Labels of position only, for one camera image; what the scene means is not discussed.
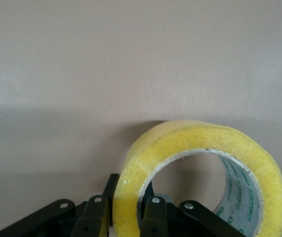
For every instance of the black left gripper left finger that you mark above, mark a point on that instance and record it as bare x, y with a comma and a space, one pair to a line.
91, 217

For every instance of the brown table mat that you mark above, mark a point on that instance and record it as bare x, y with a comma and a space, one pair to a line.
81, 74

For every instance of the yellow packing tape roll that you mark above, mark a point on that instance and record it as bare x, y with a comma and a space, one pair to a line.
192, 138

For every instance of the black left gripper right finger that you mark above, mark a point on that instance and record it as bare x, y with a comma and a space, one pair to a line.
155, 217

